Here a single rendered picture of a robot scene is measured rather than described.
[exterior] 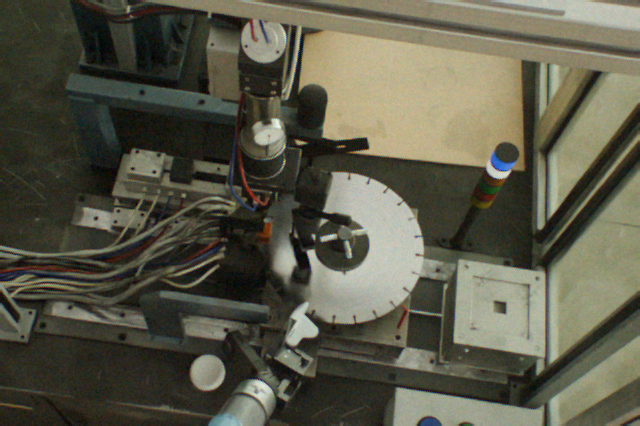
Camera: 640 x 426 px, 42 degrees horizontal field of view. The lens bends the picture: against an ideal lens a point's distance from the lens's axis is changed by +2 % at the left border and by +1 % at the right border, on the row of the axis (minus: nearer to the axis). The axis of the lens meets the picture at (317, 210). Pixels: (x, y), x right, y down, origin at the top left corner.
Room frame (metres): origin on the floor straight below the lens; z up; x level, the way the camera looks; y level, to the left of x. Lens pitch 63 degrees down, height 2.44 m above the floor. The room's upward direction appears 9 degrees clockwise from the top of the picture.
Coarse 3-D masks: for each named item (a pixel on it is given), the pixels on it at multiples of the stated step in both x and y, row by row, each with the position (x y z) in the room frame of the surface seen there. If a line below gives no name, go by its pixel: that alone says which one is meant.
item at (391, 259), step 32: (352, 192) 0.80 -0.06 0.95; (288, 224) 0.71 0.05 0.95; (384, 224) 0.74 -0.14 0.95; (416, 224) 0.75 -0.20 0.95; (288, 256) 0.64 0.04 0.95; (384, 256) 0.67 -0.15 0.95; (416, 256) 0.68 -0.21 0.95; (288, 288) 0.57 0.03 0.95; (320, 288) 0.58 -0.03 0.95; (352, 288) 0.59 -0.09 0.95; (384, 288) 0.60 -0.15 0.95; (320, 320) 0.52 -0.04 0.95; (352, 320) 0.53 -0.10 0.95
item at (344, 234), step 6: (342, 228) 0.69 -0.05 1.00; (348, 228) 0.69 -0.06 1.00; (336, 234) 0.68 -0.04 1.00; (342, 234) 0.68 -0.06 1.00; (348, 234) 0.68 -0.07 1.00; (354, 234) 0.69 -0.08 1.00; (360, 234) 0.69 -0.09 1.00; (324, 240) 0.66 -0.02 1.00; (336, 240) 0.67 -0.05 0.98; (342, 240) 0.67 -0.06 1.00; (348, 240) 0.67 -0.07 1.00; (348, 246) 0.66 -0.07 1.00; (348, 252) 0.64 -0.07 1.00
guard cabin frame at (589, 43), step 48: (144, 0) 0.35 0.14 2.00; (192, 0) 0.35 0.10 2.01; (240, 0) 0.35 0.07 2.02; (288, 0) 0.36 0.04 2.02; (336, 0) 0.35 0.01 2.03; (384, 0) 0.35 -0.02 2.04; (432, 0) 0.35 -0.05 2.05; (480, 0) 0.36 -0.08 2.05; (528, 0) 0.36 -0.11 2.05; (576, 0) 0.37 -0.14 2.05; (624, 0) 0.38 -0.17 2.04; (480, 48) 0.35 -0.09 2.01; (528, 48) 0.35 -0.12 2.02; (576, 48) 0.36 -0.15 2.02; (624, 48) 0.36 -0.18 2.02; (576, 96) 1.08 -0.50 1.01; (576, 192) 0.85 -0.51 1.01
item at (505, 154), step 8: (504, 144) 0.84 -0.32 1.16; (512, 144) 0.84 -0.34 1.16; (496, 152) 0.82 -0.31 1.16; (504, 152) 0.82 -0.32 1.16; (512, 152) 0.83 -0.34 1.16; (496, 160) 0.81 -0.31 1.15; (504, 160) 0.81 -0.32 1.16; (512, 160) 0.81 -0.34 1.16; (496, 168) 0.81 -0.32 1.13; (504, 168) 0.80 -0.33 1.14
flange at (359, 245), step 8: (328, 224) 0.72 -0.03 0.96; (336, 224) 0.72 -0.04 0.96; (352, 224) 0.72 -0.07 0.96; (360, 224) 0.73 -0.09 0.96; (320, 232) 0.70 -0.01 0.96; (328, 232) 0.70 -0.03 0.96; (336, 232) 0.69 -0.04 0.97; (352, 240) 0.68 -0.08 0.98; (360, 240) 0.69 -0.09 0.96; (368, 240) 0.70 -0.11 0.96; (320, 248) 0.66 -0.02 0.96; (328, 248) 0.66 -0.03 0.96; (336, 248) 0.66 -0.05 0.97; (344, 248) 0.66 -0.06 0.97; (352, 248) 0.67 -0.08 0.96; (360, 248) 0.67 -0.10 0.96; (368, 248) 0.68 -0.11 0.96; (320, 256) 0.64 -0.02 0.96; (328, 256) 0.65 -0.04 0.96; (336, 256) 0.65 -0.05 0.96; (344, 256) 0.65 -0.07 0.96; (352, 256) 0.65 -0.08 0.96; (360, 256) 0.66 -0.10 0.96; (328, 264) 0.63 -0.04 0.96; (336, 264) 0.63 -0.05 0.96; (344, 264) 0.64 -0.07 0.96; (352, 264) 0.64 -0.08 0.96
